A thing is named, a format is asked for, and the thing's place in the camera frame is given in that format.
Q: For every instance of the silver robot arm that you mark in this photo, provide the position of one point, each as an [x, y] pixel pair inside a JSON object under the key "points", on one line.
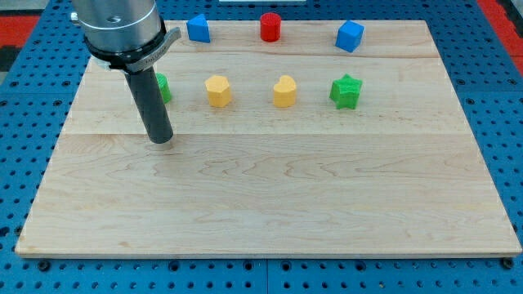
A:
{"points": [[129, 35]]}

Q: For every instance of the blue cube block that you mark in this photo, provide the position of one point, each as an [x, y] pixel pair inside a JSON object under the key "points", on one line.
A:
{"points": [[349, 36]]}

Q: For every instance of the wooden board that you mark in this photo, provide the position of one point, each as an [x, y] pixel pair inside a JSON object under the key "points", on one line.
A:
{"points": [[400, 176]]}

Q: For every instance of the yellow heart block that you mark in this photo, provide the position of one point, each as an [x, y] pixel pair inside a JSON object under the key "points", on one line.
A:
{"points": [[284, 92]]}

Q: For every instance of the yellow hexagon block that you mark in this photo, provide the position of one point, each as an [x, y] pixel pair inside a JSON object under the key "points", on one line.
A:
{"points": [[218, 89]]}

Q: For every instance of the green star block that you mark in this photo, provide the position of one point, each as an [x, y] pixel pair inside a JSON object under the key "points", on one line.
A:
{"points": [[345, 92]]}

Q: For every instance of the green block behind rod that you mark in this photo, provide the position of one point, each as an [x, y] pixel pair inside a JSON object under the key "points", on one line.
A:
{"points": [[164, 87]]}

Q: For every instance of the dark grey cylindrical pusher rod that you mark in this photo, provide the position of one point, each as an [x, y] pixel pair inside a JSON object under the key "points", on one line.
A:
{"points": [[149, 102]]}

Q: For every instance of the red cylinder block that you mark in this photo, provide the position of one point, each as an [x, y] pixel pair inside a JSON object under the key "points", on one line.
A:
{"points": [[270, 27]]}

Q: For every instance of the blue triangular prism block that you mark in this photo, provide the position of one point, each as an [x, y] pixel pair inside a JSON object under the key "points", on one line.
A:
{"points": [[198, 29]]}

